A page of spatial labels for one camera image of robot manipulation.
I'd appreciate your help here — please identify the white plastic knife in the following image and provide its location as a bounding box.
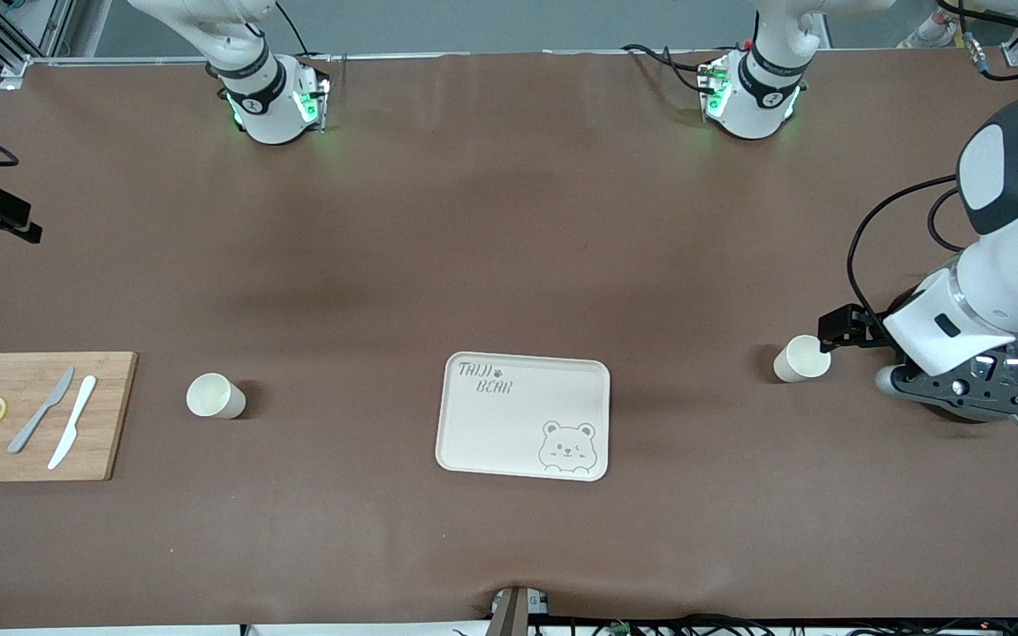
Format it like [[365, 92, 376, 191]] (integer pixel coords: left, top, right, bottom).
[[47, 375, 98, 471]]

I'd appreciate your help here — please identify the bamboo cutting board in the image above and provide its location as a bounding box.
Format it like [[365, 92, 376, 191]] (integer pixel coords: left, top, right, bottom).
[[0, 352, 139, 483]]

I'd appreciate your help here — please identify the black cable with connector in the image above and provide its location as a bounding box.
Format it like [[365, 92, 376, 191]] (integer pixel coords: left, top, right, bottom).
[[938, 0, 1018, 82]]

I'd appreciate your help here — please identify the beige bear print tray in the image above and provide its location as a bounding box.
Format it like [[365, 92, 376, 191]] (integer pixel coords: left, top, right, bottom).
[[435, 352, 611, 482]]

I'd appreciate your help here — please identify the white shoe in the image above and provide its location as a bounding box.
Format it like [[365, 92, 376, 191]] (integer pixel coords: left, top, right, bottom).
[[898, 19, 961, 49]]

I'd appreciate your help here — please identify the black base cable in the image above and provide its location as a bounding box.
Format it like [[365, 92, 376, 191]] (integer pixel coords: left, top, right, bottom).
[[275, 4, 311, 58], [622, 42, 722, 94]]

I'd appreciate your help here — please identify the white plastic cup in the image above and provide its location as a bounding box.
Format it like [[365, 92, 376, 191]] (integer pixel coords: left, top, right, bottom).
[[186, 373, 247, 420], [772, 334, 832, 384]]

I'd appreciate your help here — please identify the brown table cover mat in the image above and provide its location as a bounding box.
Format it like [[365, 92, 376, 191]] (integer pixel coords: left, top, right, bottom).
[[0, 51, 1018, 630]]

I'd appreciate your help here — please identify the grey plastic knife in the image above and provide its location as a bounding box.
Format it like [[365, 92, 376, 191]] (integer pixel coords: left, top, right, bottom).
[[7, 367, 75, 455]]

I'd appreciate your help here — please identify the short black cable loop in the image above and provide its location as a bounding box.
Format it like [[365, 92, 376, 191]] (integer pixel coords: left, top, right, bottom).
[[927, 187, 969, 253]]

